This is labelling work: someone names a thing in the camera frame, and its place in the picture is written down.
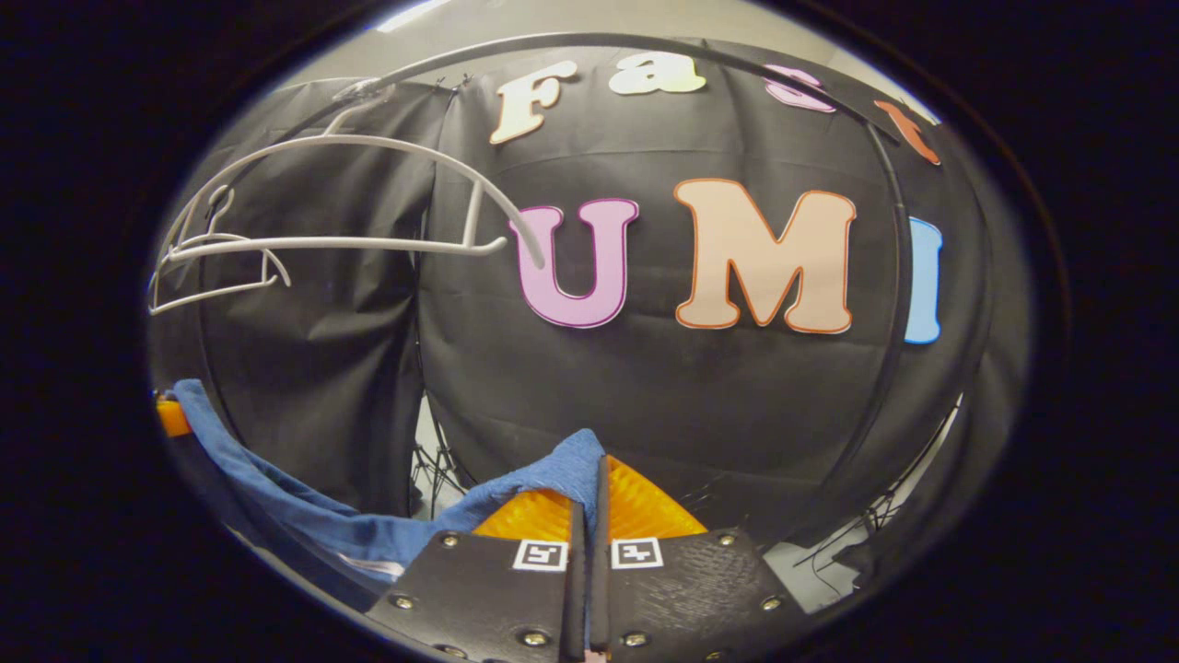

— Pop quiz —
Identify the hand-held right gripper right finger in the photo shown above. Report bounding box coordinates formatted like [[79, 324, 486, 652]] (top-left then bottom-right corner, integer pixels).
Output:
[[588, 456, 811, 663]]

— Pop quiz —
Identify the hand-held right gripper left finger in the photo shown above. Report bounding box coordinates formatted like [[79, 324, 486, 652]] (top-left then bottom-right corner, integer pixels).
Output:
[[367, 488, 587, 663]]

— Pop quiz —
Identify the blue corduroy shirt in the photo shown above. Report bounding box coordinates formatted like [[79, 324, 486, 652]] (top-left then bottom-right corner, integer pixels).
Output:
[[170, 378, 609, 586]]

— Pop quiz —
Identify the white clothes hanger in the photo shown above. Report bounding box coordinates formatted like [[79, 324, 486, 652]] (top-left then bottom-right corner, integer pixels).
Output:
[[147, 184, 294, 317], [164, 83, 548, 273]]

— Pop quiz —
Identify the black clothes rack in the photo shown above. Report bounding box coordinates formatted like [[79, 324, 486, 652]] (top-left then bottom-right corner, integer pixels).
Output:
[[184, 32, 917, 517]]

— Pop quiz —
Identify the black tripod stand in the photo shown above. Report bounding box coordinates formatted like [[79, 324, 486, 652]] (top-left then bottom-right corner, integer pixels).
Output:
[[408, 442, 480, 517]]

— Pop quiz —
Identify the black cable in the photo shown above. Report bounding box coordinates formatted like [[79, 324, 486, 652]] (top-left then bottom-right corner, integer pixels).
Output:
[[792, 488, 908, 599]]

